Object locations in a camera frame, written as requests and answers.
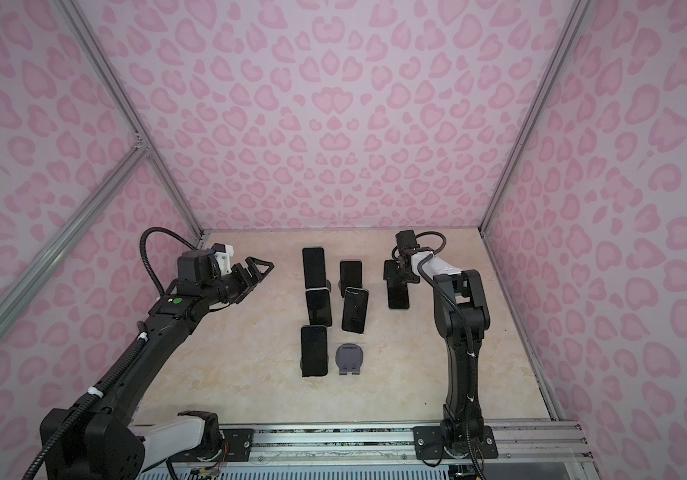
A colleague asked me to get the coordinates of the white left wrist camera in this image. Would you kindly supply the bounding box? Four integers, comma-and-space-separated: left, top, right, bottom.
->
210, 243, 234, 274

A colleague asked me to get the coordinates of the aluminium frame post back left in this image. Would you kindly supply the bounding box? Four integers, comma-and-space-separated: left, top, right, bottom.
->
52, 0, 204, 239

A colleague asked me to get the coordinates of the aluminium frame post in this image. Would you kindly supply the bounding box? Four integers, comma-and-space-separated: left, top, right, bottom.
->
479, 0, 595, 238
52, 0, 204, 239

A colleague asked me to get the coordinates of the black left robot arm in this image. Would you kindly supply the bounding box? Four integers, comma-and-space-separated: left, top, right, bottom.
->
23, 249, 274, 479

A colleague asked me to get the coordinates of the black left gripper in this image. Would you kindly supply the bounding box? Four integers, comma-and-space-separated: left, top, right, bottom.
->
202, 256, 274, 307

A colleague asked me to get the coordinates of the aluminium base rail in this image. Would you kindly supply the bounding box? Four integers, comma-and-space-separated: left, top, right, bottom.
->
143, 419, 599, 479

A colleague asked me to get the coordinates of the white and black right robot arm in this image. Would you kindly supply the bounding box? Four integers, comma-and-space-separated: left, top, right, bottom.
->
391, 230, 491, 456

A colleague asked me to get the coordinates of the black phone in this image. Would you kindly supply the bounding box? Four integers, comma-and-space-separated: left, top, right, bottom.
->
305, 288, 332, 327
383, 259, 411, 310
341, 287, 369, 334
302, 247, 328, 290
300, 325, 328, 377
338, 259, 363, 297

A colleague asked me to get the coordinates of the grey round phone stand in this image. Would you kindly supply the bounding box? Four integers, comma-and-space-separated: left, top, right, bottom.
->
335, 343, 365, 376

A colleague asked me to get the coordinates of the aluminium diagonal frame bar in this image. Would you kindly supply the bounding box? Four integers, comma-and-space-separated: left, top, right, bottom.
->
0, 141, 148, 342

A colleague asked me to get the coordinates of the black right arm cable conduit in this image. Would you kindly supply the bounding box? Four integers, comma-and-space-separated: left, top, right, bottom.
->
413, 230, 489, 480

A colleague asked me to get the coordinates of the aluminium frame post back right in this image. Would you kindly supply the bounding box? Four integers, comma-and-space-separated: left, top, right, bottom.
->
479, 0, 595, 238

